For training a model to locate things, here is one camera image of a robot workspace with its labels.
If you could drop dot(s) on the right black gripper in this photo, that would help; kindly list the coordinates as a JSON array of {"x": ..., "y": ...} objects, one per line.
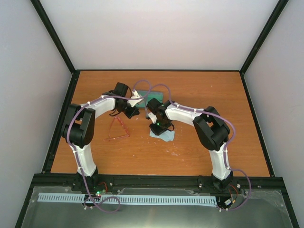
[{"x": 156, "y": 131}]

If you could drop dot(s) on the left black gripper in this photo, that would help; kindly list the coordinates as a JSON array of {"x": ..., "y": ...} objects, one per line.
[{"x": 133, "y": 111}]

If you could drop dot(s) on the light blue cleaning cloth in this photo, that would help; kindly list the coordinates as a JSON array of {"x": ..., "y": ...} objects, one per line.
[{"x": 167, "y": 136}]

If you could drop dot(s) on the grey-green glasses case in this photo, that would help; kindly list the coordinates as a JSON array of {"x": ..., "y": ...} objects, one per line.
[{"x": 157, "y": 95}]

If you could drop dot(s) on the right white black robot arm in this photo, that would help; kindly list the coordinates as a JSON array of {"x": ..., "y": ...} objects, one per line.
[{"x": 212, "y": 131}]

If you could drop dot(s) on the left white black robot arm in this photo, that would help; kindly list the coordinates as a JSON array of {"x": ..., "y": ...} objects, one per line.
[{"x": 79, "y": 123}]

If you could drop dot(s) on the red transparent sunglasses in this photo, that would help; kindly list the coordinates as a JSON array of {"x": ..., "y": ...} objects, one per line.
[{"x": 117, "y": 130}]

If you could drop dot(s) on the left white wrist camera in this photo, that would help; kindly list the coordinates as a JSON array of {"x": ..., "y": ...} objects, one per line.
[{"x": 135, "y": 99}]

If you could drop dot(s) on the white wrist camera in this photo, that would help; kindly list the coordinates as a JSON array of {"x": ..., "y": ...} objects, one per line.
[
  {"x": 135, "y": 99},
  {"x": 152, "y": 117}
]

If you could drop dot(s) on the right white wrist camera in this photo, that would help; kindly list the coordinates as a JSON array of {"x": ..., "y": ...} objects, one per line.
[{"x": 152, "y": 117}]

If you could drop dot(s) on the left controller board with wires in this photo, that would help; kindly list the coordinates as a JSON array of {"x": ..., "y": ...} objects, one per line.
[{"x": 100, "y": 189}]

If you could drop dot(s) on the right connector with wires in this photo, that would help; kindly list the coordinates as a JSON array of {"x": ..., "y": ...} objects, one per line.
[{"x": 233, "y": 194}]

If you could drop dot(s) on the black aluminium front rail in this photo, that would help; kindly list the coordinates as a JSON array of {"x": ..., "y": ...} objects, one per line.
[{"x": 198, "y": 184}]

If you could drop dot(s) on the light blue slotted cable duct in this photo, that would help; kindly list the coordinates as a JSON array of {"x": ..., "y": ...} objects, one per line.
[{"x": 132, "y": 199}]

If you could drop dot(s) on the left black frame post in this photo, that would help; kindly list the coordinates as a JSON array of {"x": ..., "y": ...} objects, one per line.
[{"x": 53, "y": 34}]

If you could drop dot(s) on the black frame post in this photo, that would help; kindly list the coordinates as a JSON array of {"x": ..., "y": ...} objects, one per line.
[
  {"x": 263, "y": 35},
  {"x": 53, "y": 34}
]

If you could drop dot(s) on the right black frame post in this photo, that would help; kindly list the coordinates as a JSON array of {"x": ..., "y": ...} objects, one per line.
[{"x": 263, "y": 35}]

